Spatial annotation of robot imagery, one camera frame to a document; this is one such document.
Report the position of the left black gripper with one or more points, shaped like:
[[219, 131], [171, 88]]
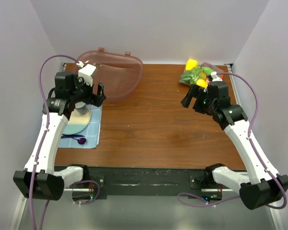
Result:
[[96, 100]]

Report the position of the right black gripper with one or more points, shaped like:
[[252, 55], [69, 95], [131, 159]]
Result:
[[194, 90]]

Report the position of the clear zip top bag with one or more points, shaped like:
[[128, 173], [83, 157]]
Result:
[[207, 69]]

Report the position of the pink transparent plastic tub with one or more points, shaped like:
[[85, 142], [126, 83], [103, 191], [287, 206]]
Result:
[[120, 74]]

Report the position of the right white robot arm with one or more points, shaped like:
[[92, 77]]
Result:
[[263, 184]]

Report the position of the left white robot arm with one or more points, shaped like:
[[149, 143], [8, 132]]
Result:
[[38, 179]]

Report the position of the yellow fake lemon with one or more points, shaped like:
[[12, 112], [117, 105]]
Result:
[[202, 83]]

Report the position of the dark green fake pepper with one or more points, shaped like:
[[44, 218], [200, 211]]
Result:
[[186, 77]]

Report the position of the green fake grapes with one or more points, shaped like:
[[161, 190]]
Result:
[[196, 73]]

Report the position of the yellow fake bell pepper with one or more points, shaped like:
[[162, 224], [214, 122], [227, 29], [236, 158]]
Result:
[[190, 64]]

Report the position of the grey cup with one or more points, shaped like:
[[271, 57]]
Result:
[[82, 108]]

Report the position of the cream floral plate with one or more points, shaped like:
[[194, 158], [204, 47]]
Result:
[[77, 122]]

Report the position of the blue checked cloth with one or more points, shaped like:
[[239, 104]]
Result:
[[91, 132]]

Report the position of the purple spoon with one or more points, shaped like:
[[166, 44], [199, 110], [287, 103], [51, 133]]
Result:
[[79, 138]]

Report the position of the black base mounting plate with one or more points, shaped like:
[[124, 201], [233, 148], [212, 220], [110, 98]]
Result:
[[146, 182]]

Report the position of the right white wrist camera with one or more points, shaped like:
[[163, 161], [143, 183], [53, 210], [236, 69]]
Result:
[[211, 78]]

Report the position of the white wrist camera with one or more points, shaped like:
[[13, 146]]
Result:
[[87, 74], [211, 78]]

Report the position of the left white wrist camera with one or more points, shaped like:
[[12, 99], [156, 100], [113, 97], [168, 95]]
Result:
[[87, 74]]

